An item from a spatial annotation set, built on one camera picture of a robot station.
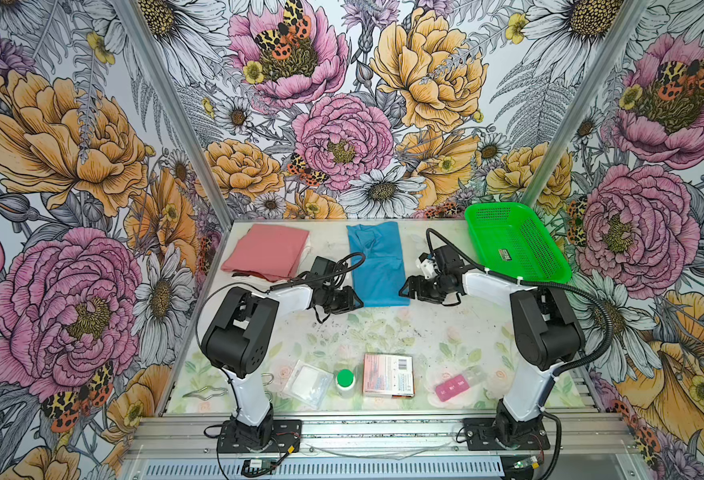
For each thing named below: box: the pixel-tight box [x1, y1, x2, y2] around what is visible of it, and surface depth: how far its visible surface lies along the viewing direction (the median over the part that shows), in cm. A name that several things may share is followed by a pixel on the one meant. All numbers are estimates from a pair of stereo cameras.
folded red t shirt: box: [221, 224, 310, 283], surface depth 110 cm
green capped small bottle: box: [335, 368, 355, 399], surface depth 76 cm
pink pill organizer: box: [435, 374, 470, 402], surface depth 83 cm
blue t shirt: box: [347, 221, 410, 307], surface depth 110 cm
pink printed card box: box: [362, 353, 415, 398], surface depth 81 cm
